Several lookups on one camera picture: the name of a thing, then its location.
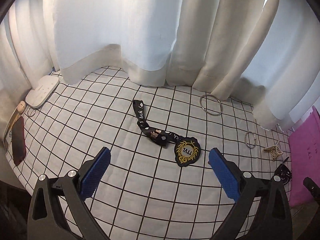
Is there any white curtain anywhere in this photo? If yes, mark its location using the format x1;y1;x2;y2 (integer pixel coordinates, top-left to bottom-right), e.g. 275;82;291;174
1;0;319;129

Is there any white power strip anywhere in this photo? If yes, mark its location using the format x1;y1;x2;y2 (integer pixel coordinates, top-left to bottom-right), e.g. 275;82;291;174
25;75;60;109

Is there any beige round device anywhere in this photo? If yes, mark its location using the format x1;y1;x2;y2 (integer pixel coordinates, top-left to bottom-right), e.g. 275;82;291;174
16;101;26;114

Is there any large silver bangle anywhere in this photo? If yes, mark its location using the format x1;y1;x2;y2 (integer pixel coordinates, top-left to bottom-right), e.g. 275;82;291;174
199;94;223;116

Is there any small silver ring bracelet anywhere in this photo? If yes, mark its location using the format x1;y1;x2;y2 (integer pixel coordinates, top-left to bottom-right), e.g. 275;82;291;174
244;130;257;150

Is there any black hair clip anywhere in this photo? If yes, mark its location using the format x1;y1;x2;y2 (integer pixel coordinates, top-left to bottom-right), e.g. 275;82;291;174
274;157;292;185

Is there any white black grid bedsheet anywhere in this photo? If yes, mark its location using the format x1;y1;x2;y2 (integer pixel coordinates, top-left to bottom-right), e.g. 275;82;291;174
12;67;291;239

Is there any gold pearl hair claw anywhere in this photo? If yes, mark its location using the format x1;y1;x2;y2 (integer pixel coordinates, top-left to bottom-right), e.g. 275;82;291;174
264;144;283;161

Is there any pink plastic bin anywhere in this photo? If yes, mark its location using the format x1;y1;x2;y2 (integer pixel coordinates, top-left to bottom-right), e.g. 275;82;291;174
289;106;320;207

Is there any black lanyard with badge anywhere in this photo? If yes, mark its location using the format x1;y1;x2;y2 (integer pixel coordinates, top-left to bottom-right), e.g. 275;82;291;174
132;99;202;168

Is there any dark red phone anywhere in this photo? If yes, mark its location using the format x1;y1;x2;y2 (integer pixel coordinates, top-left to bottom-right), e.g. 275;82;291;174
11;116;27;166

